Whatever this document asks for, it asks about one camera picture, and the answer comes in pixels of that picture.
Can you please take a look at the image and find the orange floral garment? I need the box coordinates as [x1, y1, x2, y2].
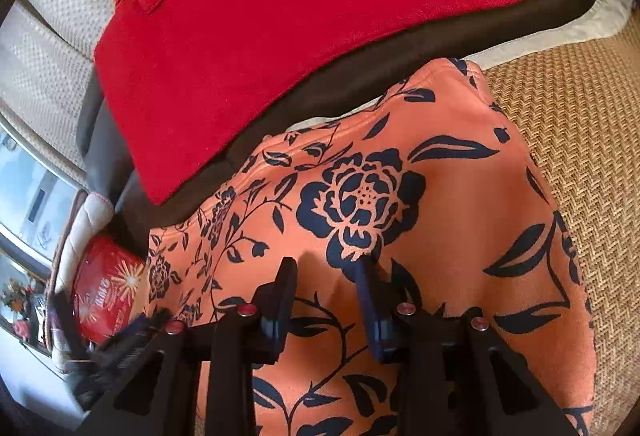
[140, 59, 596, 435]

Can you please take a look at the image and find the red gift box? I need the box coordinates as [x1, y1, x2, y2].
[72, 235, 144, 344]

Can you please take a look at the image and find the dark brown headboard cushion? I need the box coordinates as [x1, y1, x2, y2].
[77, 0, 595, 253]

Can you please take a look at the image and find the white quilted cushion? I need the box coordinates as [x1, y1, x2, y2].
[43, 189, 114, 374]

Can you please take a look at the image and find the woven bamboo bed mat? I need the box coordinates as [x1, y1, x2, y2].
[473, 0, 639, 435]

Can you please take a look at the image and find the red folded garment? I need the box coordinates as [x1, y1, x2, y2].
[93, 0, 582, 208]

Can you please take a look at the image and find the beige curtain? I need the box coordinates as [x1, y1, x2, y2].
[1, 0, 115, 184]

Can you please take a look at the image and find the window frame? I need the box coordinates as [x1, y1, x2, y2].
[0, 124, 78, 354]

